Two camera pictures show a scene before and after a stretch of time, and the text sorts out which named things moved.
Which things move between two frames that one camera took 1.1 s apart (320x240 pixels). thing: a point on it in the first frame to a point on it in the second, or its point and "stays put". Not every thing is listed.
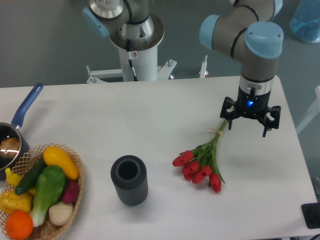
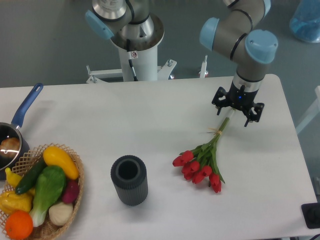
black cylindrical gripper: [251, 105] to [242, 99]
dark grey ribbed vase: [129, 175] stays put
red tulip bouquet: [201, 162] stays put
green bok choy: [50, 184] stays put
